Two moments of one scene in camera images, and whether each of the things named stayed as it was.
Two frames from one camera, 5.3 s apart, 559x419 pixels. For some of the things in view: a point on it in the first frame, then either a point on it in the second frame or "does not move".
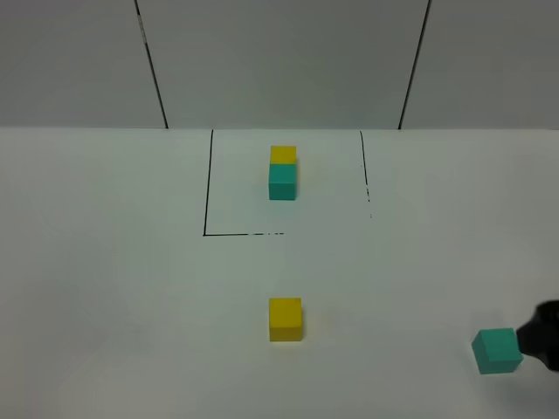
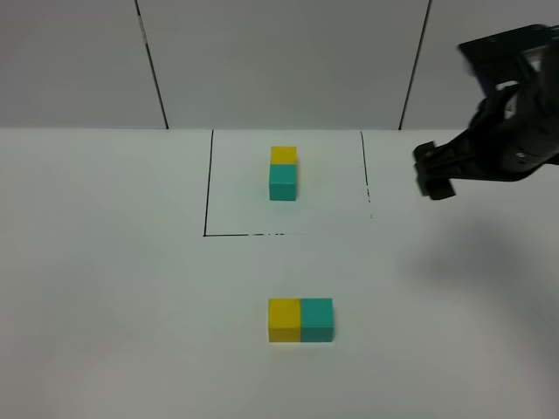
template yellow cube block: x=283 y=154 does not move
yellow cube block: x=286 y=323 does not move
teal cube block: x=497 y=350 -> x=317 y=321
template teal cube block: x=283 y=182 does not move
